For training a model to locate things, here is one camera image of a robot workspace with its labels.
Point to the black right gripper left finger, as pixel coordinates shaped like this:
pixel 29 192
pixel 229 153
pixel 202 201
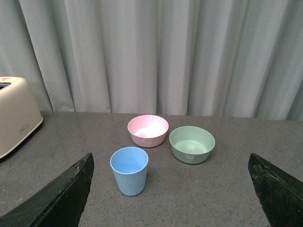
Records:
pixel 60 203

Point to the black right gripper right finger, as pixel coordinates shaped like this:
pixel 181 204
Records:
pixel 279 193

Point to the blue plastic cup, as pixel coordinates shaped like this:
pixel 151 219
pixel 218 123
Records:
pixel 129 167

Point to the cream white toaster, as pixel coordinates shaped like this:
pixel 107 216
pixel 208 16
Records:
pixel 19 113

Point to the green plastic bowl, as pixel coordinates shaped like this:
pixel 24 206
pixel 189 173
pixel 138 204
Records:
pixel 191 144

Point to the pink plastic bowl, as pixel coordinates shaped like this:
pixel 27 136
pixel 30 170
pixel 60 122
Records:
pixel 148 131

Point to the grey curtain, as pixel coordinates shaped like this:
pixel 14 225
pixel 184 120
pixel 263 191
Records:
pixel 236 58

